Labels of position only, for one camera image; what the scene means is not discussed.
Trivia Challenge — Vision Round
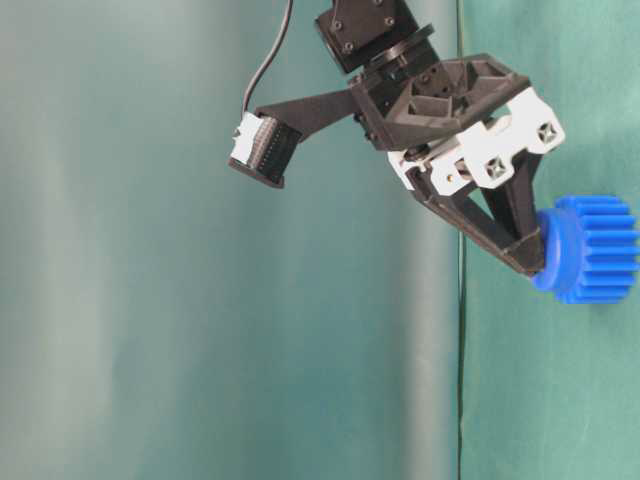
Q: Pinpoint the green table mat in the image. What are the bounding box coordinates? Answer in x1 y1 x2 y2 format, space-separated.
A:
462 1 639 479

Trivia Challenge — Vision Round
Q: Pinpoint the small blue plastic gear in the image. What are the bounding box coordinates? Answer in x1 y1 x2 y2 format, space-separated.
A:
531 195 639 305

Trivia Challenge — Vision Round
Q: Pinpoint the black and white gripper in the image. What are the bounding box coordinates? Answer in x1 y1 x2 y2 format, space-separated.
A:
349 54 566 277

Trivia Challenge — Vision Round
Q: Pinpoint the black and white wrist camera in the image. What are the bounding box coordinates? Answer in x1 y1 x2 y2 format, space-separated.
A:
228 111 302 189

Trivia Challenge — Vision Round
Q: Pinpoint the black camera cable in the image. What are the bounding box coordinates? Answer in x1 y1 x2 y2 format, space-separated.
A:
241 0 296 115

